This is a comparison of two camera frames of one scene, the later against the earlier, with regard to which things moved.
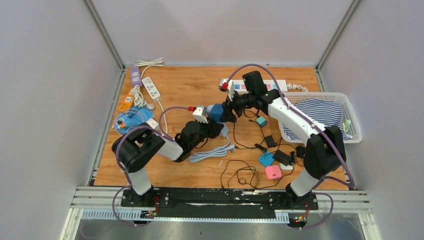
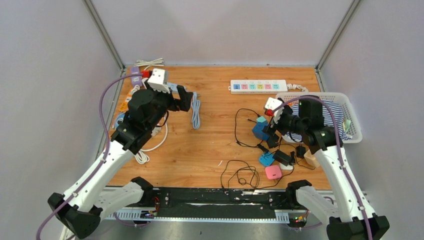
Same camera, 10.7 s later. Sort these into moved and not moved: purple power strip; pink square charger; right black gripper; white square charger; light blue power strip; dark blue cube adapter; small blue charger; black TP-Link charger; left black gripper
Moved: black TP-Link charger; right black gripper; dark blue cube adapter; left black gripper; light blue power strip
Not moved: small blue charger; white square charger; purple power strip; pink square charger
